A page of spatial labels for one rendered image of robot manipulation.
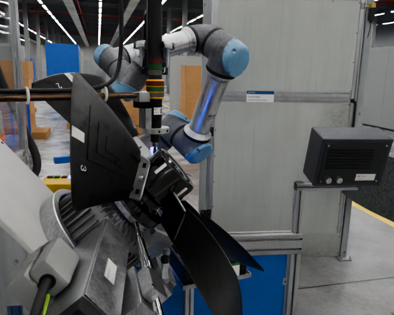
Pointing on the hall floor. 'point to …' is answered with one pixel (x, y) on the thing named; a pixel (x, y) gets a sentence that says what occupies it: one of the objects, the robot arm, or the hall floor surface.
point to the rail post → (292, 284)
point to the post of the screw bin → (187, 305)
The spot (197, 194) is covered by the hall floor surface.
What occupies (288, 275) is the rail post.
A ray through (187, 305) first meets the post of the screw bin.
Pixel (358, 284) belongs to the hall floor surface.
